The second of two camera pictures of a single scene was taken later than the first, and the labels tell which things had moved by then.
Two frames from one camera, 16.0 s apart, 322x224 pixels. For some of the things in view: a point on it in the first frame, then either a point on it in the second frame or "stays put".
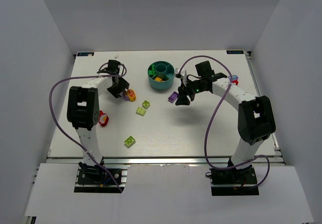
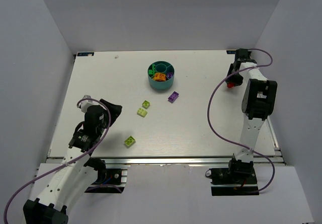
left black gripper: [119, 86] to [106, 114]
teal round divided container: [161, 74] stays put
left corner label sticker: [85, 54] stays put
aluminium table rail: [159, 161] stays put
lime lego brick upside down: [145, 104] stays put
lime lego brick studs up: [140, 111] stays put
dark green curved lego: [152, 71] stays put
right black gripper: [186, 91] to [234, 76]
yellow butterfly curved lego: [132, 95] to [160, 77]
